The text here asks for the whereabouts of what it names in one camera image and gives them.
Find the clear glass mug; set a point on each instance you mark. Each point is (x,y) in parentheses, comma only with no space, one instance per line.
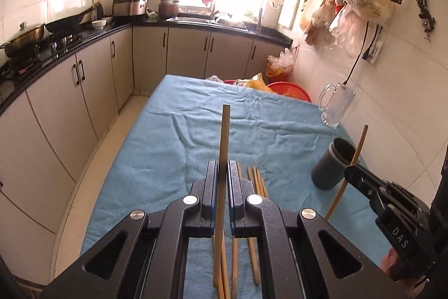
(333,102)

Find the lower kitchen cabinets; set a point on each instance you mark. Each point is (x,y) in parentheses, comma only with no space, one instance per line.
(51,128)

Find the black wok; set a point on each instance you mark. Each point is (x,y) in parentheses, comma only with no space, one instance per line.
(69,22)

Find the white hanging plastic bag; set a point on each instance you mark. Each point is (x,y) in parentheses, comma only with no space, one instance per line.
(348,29)

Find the blue table cloth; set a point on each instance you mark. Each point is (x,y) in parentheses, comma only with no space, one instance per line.
(178,133)

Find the lidded steel pot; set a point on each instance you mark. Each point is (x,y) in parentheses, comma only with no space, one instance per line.
(27,35)

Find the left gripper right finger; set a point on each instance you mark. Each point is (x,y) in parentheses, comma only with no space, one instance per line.
(302,255)

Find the dark grey utensil holder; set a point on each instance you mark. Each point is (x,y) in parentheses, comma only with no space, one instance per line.
(329,170)

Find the yellow plastic bag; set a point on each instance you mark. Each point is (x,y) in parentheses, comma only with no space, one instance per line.
(256,82)

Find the red plastic basin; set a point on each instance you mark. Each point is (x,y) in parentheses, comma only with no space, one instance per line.
(289,89)

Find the white bowl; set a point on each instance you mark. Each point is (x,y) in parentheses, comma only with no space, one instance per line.
(99,24)

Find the brown clay pot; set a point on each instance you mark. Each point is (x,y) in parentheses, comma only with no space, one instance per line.
(168,9)

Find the person's right hand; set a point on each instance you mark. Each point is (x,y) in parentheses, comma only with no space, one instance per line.
(413,287)

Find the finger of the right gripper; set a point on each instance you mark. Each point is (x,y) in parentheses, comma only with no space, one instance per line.
(367,183)

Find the silver rice cooker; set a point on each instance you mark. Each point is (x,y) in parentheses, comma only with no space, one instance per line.
(128,8)

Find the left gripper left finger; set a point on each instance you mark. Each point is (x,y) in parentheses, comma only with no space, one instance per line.
(145,254)

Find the gas stove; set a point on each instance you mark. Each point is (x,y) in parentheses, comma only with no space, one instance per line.
(31,57)

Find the wooden chopstick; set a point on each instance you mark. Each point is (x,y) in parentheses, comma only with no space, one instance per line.
(252,241)
(259,183)
(223,285)
(235,249)

